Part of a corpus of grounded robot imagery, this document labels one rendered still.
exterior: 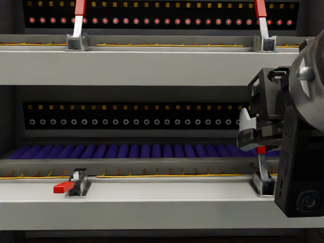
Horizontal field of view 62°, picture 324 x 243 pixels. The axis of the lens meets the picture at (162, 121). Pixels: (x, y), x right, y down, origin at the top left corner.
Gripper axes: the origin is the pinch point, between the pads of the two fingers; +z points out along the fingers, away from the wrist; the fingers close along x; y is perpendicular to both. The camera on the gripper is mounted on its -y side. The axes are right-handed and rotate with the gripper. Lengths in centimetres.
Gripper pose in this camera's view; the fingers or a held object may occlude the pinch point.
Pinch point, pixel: (255, 148)
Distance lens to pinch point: 44.7
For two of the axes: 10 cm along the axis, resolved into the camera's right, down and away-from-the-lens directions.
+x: -10.0, 0.0, -0.2
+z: -0.2, 2.5, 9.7
